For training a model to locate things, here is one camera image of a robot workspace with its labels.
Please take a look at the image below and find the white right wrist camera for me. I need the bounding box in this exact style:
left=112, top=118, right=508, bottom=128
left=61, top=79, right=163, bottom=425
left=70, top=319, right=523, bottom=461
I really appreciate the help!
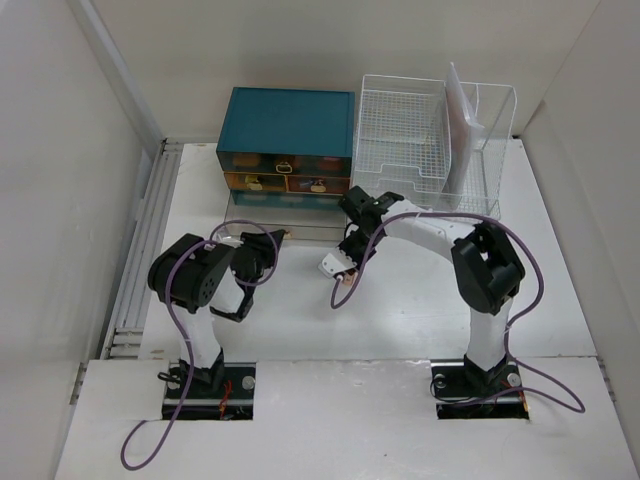
left=318, top=249, right=356, bottom=278

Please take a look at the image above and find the white wire mesh file tray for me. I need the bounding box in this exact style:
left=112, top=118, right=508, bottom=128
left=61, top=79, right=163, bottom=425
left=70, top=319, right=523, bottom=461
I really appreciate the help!
left=351, top=74, right=451, bottom=208

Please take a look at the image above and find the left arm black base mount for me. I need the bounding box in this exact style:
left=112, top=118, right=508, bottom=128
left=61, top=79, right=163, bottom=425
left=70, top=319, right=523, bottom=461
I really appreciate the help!
left=157, top=361, right=257, bottom=421

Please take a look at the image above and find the clear mesh zipper pouch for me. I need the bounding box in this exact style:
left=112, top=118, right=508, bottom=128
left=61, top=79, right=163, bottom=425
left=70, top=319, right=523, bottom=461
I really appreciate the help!
left=445, top=62, right=484, bottom=196

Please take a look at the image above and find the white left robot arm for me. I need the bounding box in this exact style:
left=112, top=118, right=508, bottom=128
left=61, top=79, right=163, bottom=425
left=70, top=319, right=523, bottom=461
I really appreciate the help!
left=147, top=229, right=286, bottom=397

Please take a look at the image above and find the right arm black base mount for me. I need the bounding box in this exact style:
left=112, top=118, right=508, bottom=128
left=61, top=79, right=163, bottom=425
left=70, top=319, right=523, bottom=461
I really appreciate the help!
left=430, top=359, right=529, bottom=420

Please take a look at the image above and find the teal desktop drawer cabinet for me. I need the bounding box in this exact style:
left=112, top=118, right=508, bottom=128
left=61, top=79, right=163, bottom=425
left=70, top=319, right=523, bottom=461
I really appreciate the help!
left=216, top=87, right=356, bottom=241

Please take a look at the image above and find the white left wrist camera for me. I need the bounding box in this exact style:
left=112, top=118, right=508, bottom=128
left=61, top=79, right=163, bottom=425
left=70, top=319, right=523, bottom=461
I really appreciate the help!
left=203, top=237, right=242, bottom=250

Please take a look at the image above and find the clear acrylic file holder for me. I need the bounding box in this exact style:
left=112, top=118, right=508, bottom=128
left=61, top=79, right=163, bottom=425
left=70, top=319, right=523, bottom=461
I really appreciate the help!
left=436, top=82, right=517, bottom=219

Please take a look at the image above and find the aluminium rail frame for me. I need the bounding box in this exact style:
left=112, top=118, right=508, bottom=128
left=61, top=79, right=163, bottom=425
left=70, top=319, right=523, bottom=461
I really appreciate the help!
left=96, top=139, right=184, bottom=360

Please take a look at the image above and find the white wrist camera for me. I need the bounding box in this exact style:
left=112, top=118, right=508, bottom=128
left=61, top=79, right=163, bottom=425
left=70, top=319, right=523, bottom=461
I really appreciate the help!
left=318, top=249, right=356, bottom=278
left=203, top=237, right=242, bottom=250

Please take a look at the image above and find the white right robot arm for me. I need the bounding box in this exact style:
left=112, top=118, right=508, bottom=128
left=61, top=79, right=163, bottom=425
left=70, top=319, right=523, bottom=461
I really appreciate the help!
left=319, top=186, right=525, bottom=394

